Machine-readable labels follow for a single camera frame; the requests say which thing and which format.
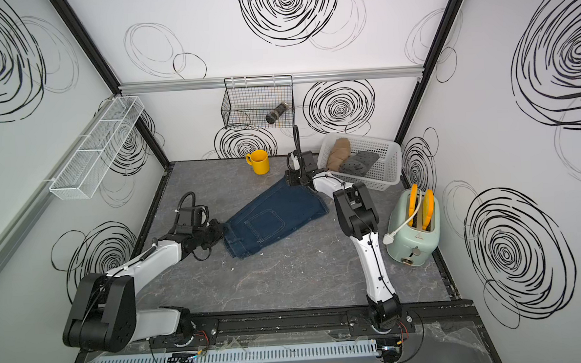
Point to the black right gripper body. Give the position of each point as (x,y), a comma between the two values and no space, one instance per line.
(296,178)

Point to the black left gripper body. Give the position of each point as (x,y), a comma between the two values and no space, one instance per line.
(209,235)

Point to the tan brown skirt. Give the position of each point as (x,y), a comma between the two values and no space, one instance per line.
(339,153)

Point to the dark blue skirt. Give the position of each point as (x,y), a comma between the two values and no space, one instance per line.
(272,216)

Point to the grey polka dot skirt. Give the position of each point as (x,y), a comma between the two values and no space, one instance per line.
(359,164)

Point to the white plastic basket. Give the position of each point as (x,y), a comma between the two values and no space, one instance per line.
(376,163)

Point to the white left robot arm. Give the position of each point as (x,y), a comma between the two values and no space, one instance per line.
(104,317)

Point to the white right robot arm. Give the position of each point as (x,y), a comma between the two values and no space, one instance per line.
(358,219)

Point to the yellow mug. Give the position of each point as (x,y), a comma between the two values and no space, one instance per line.
(259,161)

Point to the dark cylindrical bottle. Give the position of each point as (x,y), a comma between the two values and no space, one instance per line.
(275,114)

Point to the yellow toast slice left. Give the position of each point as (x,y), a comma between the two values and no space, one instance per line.
(413,203)

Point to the yellow toast slice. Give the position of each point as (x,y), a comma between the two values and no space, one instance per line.
(427,209)
(413,203)

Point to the yellow toast slice right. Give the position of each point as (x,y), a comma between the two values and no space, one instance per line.
(427,209)

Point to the mint green toaster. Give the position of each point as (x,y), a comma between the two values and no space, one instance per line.
(408,243)

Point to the black wire wall basket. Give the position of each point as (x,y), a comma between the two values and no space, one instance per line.
(247,100)

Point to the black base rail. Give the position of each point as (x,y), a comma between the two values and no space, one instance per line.
(216,328)

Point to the white slotted cable duct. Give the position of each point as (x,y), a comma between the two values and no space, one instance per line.
(268,354)

